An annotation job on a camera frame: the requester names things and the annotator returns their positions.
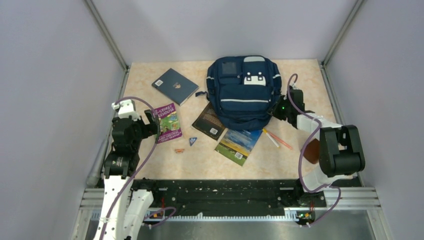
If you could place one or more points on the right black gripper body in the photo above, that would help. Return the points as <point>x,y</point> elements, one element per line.
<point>289,109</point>

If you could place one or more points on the black paperback book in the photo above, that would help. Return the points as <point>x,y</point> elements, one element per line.
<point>208,123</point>

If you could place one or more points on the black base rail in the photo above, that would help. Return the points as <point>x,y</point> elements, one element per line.
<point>230,198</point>

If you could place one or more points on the purple treehouse children's book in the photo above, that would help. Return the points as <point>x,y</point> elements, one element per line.
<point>169,123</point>

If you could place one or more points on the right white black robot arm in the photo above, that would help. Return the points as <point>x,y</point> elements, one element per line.
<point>340,147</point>

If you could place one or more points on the brown leather pouch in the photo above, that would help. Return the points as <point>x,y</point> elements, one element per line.
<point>312,152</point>

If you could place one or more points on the blue landscape cover book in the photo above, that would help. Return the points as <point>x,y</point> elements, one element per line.
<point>237,145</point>

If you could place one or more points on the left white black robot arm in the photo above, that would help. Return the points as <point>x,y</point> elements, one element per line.
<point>123,208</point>

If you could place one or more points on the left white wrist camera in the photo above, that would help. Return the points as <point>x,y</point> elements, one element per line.
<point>126,109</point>

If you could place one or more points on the white yellow marker pen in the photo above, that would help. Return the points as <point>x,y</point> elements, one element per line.
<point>271,138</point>

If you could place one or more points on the blue triangular eraser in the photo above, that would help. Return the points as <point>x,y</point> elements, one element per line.
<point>192,140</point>

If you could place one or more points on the navy blue student backpack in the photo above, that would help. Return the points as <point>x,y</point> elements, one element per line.
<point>243,90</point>

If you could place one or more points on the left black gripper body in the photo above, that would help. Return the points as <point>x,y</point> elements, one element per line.
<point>139,126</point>

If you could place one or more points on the dark blue hardcover book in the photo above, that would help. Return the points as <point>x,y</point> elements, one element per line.
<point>175,86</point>

